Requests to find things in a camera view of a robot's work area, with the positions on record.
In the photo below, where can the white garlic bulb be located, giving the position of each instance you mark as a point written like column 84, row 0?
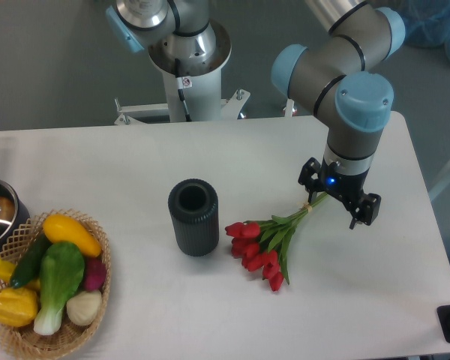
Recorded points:
column 83, row 307

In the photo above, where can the woven wicker basket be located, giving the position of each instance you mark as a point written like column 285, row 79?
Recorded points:
column 23, row 342

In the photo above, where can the blue plastic bag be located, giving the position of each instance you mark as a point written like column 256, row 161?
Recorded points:
column 427, row 23

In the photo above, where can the dark green cucumber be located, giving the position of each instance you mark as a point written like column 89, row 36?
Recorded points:
column 28, row 267

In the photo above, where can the red tulip bouquet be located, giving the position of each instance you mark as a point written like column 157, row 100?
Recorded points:
column 263, row 245

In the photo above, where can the yellow squash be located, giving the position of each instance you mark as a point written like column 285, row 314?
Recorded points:
column 62, row 228

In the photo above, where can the green bok choy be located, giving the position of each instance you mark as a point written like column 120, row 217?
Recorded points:
column 61, row 272

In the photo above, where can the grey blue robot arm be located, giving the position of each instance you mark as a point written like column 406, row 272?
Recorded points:
column 334, row 83

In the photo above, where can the dark grey ribbed vase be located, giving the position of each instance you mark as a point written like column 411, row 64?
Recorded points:
column 193, row 207

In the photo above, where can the small yellow gourd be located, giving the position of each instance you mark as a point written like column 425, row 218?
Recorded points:
column 6, row 270

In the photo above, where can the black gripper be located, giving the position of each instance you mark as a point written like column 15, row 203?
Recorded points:
column 319, row 177

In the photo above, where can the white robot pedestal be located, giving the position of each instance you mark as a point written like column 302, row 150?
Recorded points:
column 191, row 69

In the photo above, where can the purple red beet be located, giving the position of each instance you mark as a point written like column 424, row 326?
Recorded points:
column 95, row 274

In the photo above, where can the yellow bell pepper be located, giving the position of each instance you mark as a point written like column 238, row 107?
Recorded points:
column 18, row 307

